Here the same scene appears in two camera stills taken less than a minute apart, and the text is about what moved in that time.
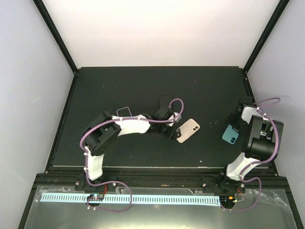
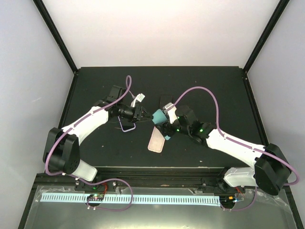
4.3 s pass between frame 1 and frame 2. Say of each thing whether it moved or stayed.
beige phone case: moved
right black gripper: moved
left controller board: stayed
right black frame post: stayed
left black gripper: moved
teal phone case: moved
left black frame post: stayed
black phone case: stayed
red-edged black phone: stayed
